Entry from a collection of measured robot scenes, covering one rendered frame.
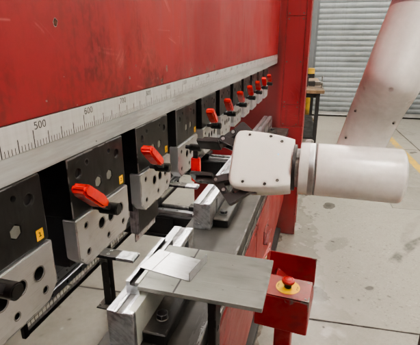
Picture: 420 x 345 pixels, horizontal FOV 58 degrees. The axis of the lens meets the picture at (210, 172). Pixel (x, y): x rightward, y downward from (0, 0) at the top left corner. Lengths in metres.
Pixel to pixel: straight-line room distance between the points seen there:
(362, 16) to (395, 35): 7.81
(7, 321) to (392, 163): 0.53
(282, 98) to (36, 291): 2.54
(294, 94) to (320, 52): 5.53
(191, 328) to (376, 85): 0.63
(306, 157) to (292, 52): 2.29
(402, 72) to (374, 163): 0.14
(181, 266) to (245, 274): 0.14
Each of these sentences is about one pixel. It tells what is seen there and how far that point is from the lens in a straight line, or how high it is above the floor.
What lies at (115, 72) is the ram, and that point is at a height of 1.44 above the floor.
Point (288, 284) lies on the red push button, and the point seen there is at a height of 0.80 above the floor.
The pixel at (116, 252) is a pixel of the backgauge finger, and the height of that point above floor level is 1.00.
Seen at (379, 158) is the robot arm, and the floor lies 1.32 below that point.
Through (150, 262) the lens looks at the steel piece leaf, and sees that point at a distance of 0.92.
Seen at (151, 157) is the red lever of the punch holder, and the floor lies 1.29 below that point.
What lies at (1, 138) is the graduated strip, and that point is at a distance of 0.45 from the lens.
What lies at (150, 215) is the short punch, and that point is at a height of 1.12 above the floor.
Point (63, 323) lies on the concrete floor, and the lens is 2.43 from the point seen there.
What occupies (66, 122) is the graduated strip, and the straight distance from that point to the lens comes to 0.53.
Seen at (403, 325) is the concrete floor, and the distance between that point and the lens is 2.51.
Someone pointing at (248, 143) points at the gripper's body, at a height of 1.33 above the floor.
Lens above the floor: 1.48
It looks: 19 degrees down
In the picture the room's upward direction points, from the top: straight up
